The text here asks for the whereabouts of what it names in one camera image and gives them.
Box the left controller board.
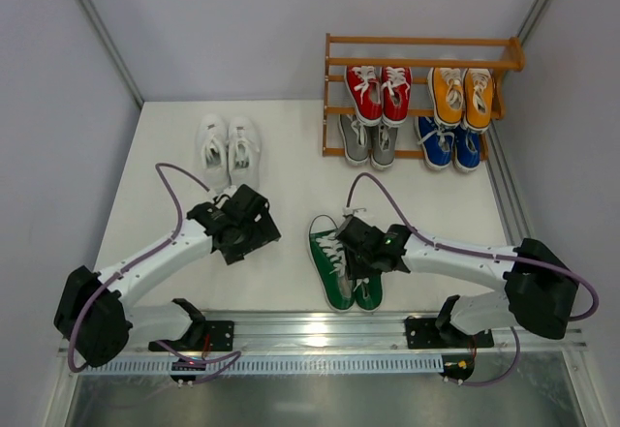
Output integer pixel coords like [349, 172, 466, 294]
[170, 358, 206, 384]

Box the blue canvas sneaker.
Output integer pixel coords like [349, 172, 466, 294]
[415, 117, 455, 170]
[454, 127, 481, 172]

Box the slotted grey cable duct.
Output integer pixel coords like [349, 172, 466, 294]
[82, 353, 443, 376]

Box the white leather sneaker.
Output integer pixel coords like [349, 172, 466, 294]
[196, 114, 230, 192]
[228, 116, 262, 191]

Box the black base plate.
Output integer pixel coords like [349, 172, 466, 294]
[404, 316, 494, 350]
[164, 320, 234, 352]

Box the controller board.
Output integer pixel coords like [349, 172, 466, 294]
[170, 358, 206, 384]
[440, 354, 475, 383]

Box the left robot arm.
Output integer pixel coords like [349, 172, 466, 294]
[53, 185, 281, 368]

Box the aluminium mounting rail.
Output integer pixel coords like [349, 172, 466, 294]
[57, 313, 590, 356]

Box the red canvas sneaker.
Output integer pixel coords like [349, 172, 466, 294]
[344, 65, 383, 127]
[381, 67, 413, 128]

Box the orange canvas sneaker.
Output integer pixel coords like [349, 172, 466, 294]
[427, 68, 464, 129]
[463, 68, 495, 134]

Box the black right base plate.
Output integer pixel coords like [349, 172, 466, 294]
[404, 316, 494, 350]

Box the grey canvas sneaker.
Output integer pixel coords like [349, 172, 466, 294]
[338, 114, 370, 167]
[370, 124, 398, 170]

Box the right controller board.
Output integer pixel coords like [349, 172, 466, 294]
[440, 354, 475, 383]

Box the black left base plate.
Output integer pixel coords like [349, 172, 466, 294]
[164, 320, 234, 352]

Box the wooden shoe shelf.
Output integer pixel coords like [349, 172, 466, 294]
[322, 33, 526, 157]

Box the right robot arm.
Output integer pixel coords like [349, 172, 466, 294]
[336, 215, 578, 348]

